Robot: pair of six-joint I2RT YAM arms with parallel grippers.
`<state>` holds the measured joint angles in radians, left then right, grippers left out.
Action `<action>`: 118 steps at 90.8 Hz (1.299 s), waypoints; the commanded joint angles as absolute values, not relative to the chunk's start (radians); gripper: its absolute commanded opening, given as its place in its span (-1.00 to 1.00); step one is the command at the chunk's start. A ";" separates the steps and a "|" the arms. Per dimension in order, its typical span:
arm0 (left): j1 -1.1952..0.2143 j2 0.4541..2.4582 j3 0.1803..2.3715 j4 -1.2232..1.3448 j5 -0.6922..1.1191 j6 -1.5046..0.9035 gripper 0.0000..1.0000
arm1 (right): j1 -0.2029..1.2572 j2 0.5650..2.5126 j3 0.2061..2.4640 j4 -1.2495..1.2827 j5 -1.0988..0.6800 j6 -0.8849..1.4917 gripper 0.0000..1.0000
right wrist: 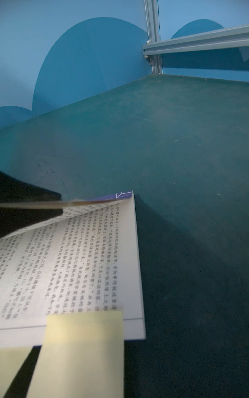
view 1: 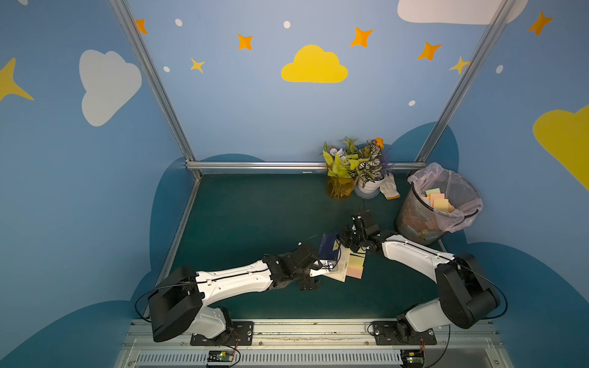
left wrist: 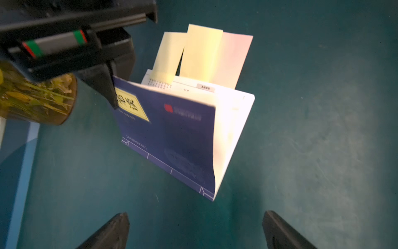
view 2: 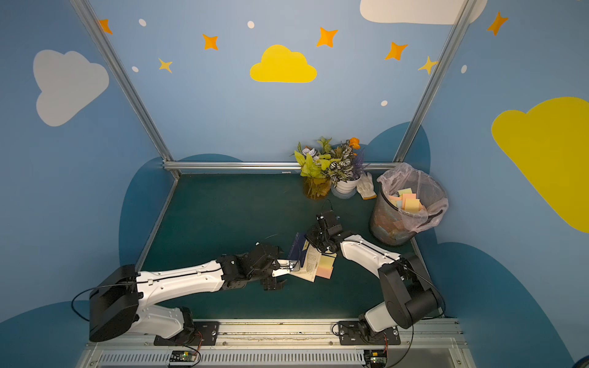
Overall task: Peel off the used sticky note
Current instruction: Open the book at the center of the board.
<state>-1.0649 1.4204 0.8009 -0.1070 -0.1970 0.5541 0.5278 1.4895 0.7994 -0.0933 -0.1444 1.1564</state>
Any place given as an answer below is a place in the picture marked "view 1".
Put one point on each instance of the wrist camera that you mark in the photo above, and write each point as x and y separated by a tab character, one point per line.
322	268
364	225

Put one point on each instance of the translucent plastic bin liner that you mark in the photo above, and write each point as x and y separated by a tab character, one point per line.
465	202

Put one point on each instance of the circuit board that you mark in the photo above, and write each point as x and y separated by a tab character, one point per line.
219	358
412	359

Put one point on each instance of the purple covered book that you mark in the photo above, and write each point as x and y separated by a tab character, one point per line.
330	250

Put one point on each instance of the aluminium frame left post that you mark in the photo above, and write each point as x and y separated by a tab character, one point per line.
127	21

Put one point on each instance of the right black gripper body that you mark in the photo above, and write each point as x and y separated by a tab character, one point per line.
352	237

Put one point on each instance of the aluminium front rail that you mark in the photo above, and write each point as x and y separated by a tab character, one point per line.
318	343

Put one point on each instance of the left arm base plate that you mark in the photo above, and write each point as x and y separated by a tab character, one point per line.
239	333

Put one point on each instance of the left circuit board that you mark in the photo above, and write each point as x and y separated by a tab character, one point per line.
219	358

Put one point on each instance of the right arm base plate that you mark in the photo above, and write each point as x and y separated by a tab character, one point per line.
391	332

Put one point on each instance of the green plant in amber vase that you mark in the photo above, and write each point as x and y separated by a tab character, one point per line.
342	168

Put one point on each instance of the black mesh trash bin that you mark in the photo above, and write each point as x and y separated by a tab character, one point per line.
415	223

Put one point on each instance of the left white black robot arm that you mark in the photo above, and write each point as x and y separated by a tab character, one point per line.
183	300

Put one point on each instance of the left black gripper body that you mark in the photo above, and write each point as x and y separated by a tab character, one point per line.
310	265

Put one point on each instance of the right circuit board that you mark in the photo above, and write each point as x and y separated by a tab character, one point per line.
412	359

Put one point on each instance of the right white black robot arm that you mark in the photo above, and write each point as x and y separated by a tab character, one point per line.
464	294

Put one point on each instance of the yellow sticky note middle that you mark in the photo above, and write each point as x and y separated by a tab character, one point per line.
356	260

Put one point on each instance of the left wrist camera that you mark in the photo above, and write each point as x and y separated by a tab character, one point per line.
322	268

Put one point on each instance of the patterned plant in white pot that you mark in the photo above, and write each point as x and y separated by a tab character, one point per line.
372	171

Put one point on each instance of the white work glove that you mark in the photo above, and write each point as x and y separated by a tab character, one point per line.
388	188

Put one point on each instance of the aluminium frame post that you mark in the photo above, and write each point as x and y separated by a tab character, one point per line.
482	51
127	21

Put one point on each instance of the aluminium frame right post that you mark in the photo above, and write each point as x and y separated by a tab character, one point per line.
482	51

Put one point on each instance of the pink sticky note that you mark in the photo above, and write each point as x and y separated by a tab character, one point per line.
355	273

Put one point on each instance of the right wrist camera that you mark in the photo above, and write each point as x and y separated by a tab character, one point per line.
364	225

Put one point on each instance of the discarded sticky notes in bin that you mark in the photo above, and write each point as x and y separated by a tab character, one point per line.
438	201

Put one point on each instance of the aluminium frame back bar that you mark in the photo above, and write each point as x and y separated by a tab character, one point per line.
251	166

